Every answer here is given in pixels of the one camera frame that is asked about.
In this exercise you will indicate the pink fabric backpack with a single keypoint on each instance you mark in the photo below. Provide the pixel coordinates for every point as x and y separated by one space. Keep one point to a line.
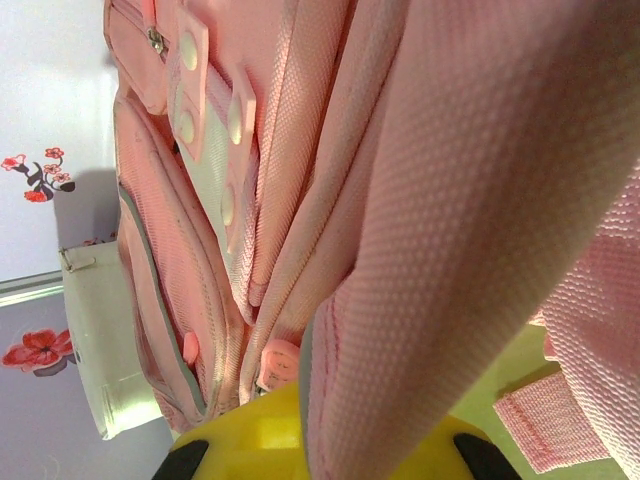
425 200

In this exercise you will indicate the white storage case with logo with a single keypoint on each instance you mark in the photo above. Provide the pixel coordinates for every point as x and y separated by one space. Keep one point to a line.
95 340

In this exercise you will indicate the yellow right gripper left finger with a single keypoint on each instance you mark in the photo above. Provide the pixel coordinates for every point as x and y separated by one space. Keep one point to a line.
250 440

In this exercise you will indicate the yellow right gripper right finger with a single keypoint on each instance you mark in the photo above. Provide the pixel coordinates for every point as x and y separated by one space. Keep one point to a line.
470 460

